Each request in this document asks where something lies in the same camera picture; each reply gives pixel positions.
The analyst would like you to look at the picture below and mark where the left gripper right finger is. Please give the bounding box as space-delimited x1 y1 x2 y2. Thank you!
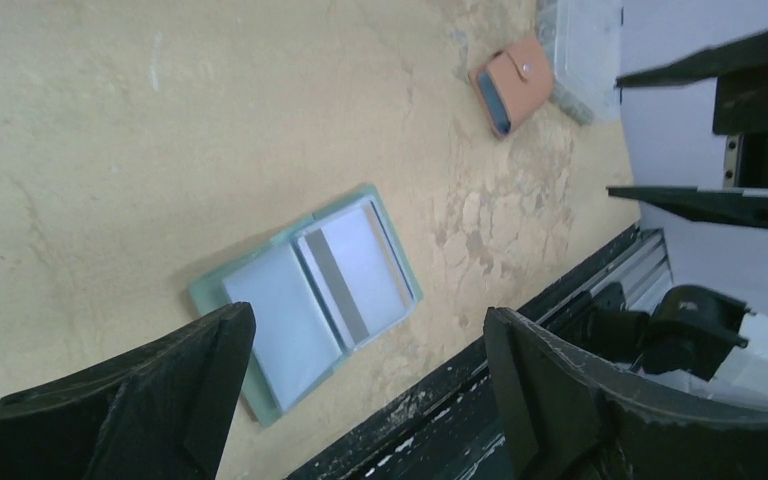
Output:
484 307 768 479

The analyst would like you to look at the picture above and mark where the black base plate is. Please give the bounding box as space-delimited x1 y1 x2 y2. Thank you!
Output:
289 338 513 479

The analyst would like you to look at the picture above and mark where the green card holder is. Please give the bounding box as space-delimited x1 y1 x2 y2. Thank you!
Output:
188 184 423 427

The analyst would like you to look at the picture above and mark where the pink leather pouch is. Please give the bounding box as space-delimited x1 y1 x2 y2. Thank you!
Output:
469 33 554 139

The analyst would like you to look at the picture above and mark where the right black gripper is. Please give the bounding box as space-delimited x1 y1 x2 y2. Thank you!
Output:
607 30 768 230

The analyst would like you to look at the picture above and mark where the aluminium rail frame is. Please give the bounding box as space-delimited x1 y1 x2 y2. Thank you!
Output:
587 229 674 313

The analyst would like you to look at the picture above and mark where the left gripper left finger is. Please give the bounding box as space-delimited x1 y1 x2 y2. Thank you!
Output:
0 303 256 479

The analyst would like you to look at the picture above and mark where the clear plastic organizer box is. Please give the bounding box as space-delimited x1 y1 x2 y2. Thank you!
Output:
536 0 623 125

